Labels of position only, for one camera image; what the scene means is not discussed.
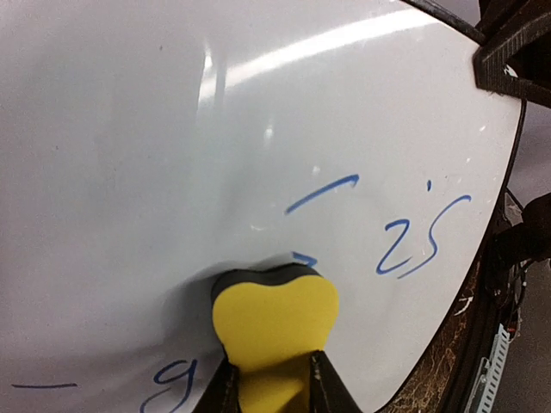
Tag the white slotted cable duct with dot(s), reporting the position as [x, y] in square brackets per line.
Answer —
[491, 372]

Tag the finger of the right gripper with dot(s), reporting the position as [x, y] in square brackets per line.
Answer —
[514, 59]

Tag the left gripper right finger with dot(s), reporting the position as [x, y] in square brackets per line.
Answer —
[327, 392]

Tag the yellow black eraser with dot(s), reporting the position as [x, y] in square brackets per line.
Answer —
[269, 322]

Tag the white whiteboard black frame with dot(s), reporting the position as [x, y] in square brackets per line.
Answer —
[147, 145]

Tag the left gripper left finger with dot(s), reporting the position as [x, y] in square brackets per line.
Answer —
[221, 394]

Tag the black front rail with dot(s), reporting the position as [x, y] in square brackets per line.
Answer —
[476, 340]

